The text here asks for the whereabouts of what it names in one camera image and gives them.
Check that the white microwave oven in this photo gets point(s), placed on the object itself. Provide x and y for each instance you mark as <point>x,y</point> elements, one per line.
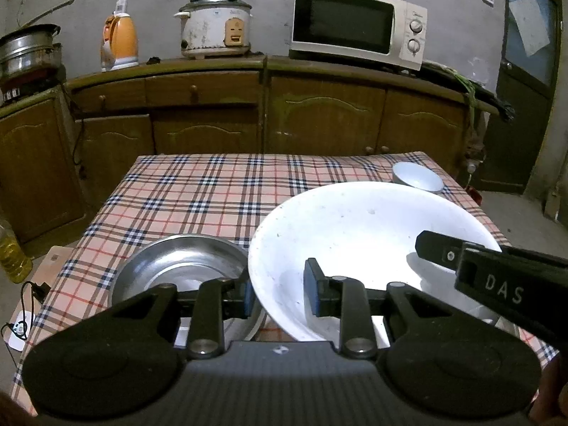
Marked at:
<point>346,22</point>

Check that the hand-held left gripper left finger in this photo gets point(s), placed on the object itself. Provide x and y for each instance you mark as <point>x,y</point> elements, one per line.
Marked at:
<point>247,295</point>

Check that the cooking oil bottle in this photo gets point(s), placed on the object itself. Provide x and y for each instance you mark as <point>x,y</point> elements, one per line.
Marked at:
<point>13,257</point>

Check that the gas stove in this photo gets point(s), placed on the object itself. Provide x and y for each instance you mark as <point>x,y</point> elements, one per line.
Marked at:
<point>26,85</point>

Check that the green onions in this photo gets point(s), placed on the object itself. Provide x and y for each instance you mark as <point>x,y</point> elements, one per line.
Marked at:
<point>468,91</point>

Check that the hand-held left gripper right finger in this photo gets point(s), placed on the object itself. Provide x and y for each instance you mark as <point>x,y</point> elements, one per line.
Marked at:
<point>313,288</point>

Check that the paper sheet on door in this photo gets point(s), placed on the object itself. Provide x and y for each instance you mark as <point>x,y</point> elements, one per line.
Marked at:
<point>530,26</point>

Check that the wooden single-door cabinet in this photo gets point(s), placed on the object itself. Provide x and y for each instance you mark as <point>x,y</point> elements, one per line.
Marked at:
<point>31,164</point>

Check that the steel bowl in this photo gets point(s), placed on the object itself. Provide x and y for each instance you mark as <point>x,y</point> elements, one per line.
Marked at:
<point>146,266</point>

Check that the dark wooden door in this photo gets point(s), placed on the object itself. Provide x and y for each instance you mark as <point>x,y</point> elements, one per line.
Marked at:
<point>510,133</point>

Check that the white power strip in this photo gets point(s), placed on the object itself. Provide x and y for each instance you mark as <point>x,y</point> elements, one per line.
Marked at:
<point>22,333</point>

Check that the red bag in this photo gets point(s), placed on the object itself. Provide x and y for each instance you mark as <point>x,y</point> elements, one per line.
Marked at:
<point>475,195</point>

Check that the white rice cooker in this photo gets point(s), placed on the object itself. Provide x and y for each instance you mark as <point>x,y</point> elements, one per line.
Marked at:
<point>208,26</point>

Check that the orange electric kettle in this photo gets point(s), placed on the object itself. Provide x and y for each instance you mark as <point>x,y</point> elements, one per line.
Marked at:
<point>122,42</point>

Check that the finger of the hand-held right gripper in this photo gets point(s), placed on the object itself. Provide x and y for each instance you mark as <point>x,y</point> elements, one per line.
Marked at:
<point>437,250</point>

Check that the wooden cabinet with drawers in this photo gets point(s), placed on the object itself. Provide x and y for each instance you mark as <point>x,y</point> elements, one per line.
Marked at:
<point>177,133</point>

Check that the steel plate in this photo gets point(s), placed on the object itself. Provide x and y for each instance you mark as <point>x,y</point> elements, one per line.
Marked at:
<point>256,329</point>

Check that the wooden two-door cabinet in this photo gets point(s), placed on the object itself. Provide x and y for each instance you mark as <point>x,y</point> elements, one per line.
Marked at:
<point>355,115</point>

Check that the white wall socket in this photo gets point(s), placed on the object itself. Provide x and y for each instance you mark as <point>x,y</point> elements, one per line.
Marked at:
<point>122,6</point>

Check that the small white bowl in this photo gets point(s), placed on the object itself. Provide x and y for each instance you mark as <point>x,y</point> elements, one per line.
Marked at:
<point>419,177</point>

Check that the steel steamer pot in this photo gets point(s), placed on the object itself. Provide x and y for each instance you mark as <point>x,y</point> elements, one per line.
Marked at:
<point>26,49</point>

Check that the person's right hand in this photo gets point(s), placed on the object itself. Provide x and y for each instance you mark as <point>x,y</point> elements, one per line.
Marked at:
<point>554,399</point>

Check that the large white bowl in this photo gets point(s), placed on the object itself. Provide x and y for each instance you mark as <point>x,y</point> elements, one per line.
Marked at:
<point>355,230</point>

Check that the plaid tablecloth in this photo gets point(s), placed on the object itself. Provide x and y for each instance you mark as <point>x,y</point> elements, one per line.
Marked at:
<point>199,195</point>

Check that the black power adapter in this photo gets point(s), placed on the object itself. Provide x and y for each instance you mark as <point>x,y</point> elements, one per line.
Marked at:
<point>42,292</point>

